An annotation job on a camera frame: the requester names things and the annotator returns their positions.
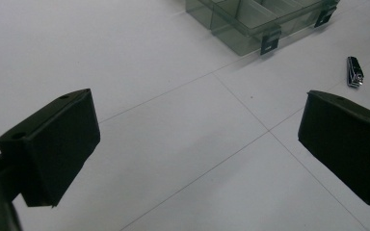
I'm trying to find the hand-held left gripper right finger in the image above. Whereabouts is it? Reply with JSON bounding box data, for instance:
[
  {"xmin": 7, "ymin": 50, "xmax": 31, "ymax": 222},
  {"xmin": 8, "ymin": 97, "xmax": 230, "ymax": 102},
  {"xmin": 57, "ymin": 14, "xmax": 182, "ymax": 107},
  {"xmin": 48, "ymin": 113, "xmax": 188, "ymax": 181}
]
[{"xmin": 297, "ymin": 90, "xmax": 370, "ymax": 207}]

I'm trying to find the transparent grey compartment box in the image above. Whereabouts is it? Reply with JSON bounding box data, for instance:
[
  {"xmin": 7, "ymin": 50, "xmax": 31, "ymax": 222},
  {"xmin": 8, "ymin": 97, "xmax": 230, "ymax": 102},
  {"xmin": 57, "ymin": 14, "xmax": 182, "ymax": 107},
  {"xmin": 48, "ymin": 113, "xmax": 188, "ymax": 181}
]
[{"xmin": 185, "ymin": 0, "xmax": 341, "ymax": 58}]

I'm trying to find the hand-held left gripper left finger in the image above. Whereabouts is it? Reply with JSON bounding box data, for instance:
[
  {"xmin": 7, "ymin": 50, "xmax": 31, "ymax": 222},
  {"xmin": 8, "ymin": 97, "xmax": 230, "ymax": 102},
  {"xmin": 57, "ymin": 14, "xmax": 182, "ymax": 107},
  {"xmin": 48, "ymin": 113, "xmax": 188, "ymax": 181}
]
[{"xmin": 0, "ymin": 88, "xmax": 101, "ymax": 208}]

